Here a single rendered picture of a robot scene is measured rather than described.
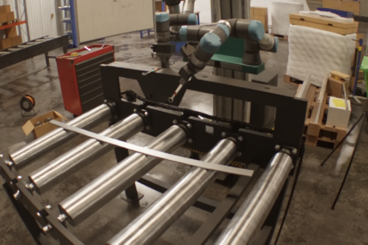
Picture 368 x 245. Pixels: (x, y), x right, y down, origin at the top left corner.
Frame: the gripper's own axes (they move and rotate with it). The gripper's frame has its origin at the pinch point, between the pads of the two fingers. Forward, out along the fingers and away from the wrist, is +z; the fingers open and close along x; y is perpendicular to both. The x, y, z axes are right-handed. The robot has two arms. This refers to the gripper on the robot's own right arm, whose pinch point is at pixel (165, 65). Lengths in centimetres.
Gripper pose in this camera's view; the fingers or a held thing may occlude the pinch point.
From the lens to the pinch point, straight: 159.4
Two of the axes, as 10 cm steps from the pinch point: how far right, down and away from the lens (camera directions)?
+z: 0.5, 9.2, 3.9
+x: 8.3, 1.8, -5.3
